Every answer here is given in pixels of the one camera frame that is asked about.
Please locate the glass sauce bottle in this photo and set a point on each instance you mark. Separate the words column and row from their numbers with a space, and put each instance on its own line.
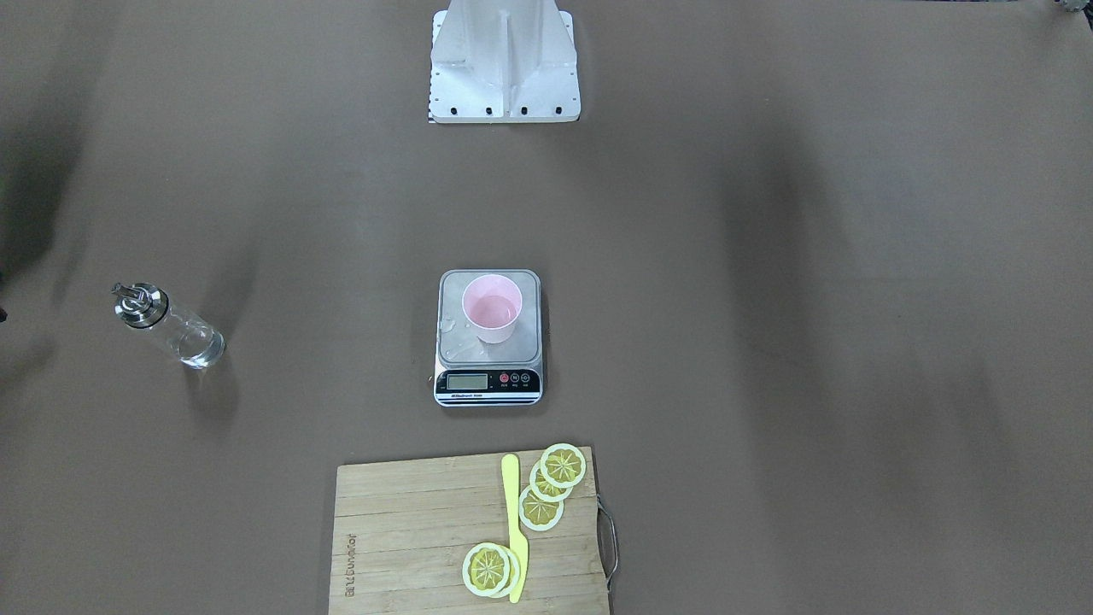
column 168, row 324

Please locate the lemon slice pair under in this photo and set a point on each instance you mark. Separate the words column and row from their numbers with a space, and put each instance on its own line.
column 513, row 577

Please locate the lemon slice middle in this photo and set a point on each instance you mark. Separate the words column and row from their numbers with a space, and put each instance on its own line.
column 543, row 490

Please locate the silver electronic kitchen scale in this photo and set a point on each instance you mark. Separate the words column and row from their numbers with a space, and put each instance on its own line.
column 469, row 373

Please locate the yellow plastic knife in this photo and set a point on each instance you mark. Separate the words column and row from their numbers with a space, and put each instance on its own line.
column 517, row 542

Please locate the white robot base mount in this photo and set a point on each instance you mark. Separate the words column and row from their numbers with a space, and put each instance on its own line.
column 503, row 62

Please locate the bamboo cutting board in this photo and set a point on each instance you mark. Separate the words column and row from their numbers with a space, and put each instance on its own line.
column 402, row 528

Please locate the lemon slice back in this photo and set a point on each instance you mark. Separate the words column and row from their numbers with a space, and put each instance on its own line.
column 563, row 465

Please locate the lemon slice front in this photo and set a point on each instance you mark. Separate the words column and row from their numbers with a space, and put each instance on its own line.
column 536, row 514

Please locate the lemon slice pair top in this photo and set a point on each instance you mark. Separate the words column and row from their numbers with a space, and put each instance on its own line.
column 484, row 569

